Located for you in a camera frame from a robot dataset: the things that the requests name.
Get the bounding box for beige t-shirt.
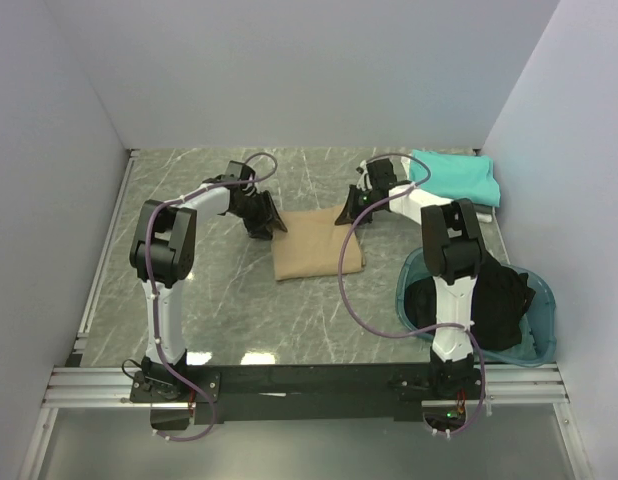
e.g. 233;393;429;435
271;205;349;281

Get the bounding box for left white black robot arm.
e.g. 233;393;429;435
129;152;287;395

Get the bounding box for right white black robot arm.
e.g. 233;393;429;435
335;154;487;396

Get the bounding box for folded white t-shirt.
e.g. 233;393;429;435
401;159;494;223

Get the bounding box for folded teal t-shirt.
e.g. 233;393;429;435
412;149;501;208

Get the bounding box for folded dark grey t-shirt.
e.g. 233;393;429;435
474;203;495;215

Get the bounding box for black clothes in basket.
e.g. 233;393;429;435
404;257;535;351

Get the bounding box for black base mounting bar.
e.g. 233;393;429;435
130;363;480;425

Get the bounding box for teal plastic basket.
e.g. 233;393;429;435
396;249;557;367

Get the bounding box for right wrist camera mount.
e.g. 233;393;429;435
356;161;368;175

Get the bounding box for aluminium rail frame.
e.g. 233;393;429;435
41;149;568;415

